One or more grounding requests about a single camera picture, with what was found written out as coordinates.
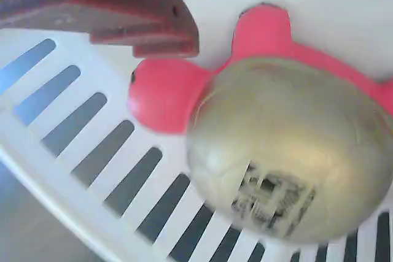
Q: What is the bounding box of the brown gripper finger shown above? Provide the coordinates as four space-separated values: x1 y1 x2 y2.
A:
0 0 200 59

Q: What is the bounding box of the red turtle toy gold shell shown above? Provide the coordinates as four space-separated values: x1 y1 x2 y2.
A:
128 2 393 241

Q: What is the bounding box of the white slotted tray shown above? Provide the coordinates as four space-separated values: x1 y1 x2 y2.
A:
0 0 393 262

